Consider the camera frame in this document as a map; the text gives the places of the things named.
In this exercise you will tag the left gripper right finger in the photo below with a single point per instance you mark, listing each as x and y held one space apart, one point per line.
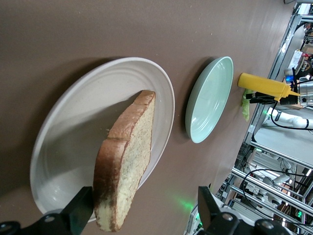
210 213

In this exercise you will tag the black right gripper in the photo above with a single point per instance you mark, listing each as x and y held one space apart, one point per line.
288 101

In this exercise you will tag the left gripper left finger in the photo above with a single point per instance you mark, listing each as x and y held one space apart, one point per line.
73 215

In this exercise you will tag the yellow squeeze bottle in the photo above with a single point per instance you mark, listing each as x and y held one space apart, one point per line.
264 84

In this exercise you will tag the green lettuce leaf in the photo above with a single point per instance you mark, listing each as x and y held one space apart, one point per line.
245 110

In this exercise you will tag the brown bread slice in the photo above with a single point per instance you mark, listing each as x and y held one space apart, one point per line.
127 159

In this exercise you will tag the small background robot arm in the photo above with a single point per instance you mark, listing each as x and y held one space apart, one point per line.
296 121

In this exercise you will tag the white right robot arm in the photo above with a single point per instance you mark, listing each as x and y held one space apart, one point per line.
305 94

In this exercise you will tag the mint green plate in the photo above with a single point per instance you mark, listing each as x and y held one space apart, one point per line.
210 102

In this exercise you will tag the beige plate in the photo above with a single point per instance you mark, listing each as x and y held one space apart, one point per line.
73 122

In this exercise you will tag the printed cardboard box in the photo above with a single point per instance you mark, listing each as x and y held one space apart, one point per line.
305 66

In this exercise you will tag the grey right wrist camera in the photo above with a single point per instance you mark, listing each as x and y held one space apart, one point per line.
288 73

